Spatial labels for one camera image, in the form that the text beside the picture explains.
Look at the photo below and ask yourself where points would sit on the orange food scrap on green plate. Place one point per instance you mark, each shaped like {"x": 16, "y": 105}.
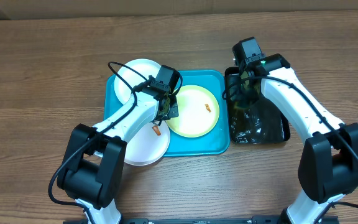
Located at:
{"x": 208, "y": 108}

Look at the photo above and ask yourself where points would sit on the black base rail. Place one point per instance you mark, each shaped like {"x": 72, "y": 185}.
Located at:
{"x": 197, "y": 221}

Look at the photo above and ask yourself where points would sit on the orange food scrap lower plate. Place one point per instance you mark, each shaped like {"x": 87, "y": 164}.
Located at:
{"x": 156, "y": 130}

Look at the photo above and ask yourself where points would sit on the teal plastic serving tray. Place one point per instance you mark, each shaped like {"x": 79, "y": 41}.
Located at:
{"x": 217, "y": 140}

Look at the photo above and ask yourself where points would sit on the white plate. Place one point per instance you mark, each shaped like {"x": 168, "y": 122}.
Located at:
{"x": 144, "y": 66}
{"x": 144, "y": 147}

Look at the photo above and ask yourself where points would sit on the black water tray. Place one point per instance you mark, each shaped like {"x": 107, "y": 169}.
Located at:
{"x": 261, "y": 123}

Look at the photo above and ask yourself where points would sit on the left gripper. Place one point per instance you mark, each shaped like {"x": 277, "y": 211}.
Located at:
{"x": 174, "y": 112}

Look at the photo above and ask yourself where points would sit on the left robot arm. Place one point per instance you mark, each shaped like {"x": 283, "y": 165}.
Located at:
{"x": 91, "y": 169}

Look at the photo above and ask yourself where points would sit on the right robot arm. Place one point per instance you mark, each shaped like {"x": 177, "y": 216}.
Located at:
{"x": 328, "y": 167}

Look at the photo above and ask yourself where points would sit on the light green plate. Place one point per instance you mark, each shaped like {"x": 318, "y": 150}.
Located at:
{"x": 194, "y": 120}

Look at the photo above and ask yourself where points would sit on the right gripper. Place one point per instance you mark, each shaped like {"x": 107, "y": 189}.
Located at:
{"x": 239, "y": 98}

